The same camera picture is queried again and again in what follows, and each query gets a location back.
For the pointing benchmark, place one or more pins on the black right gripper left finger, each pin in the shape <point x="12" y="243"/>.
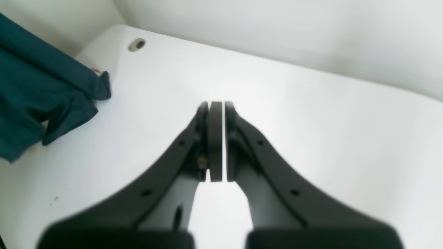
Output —
<point x="153" y="211"/>

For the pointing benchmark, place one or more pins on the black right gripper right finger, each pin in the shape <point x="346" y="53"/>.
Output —
<point x="287" y="211"/>

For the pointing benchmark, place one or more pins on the right table cable grommet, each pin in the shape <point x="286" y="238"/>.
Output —
<point x="137" y="44"/>

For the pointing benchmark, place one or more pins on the dark navy T-shirt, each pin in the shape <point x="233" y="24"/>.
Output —
<point x="44" y="93"/>

